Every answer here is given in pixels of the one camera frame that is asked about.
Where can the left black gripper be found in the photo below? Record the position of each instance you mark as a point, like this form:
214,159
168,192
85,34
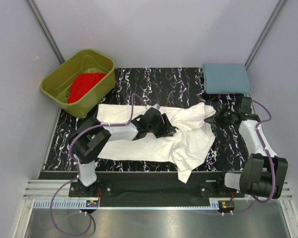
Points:
168,129

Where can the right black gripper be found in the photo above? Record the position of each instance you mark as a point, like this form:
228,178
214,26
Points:
214,119

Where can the white printed t shirt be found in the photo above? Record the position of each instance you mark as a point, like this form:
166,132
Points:
187,149

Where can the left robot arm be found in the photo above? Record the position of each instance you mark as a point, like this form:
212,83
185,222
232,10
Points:
87,141

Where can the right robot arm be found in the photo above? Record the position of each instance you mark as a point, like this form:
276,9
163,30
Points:
264,173

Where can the folded blue t shirt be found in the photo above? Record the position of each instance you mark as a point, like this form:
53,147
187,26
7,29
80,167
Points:
225,79

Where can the black marble pattern mat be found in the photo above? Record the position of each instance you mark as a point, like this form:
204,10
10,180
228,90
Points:
173,87

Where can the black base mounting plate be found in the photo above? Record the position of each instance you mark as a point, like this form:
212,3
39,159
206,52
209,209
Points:
110,184

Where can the red t shirt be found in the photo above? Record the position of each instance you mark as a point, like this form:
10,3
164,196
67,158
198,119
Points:
82,84

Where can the olive green plastic basket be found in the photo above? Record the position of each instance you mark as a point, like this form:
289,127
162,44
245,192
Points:
58,85

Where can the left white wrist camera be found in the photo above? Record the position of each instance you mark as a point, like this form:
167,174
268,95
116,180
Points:
155,106

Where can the slotted grey cable duct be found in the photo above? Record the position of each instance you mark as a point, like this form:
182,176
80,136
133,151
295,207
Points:
204,204

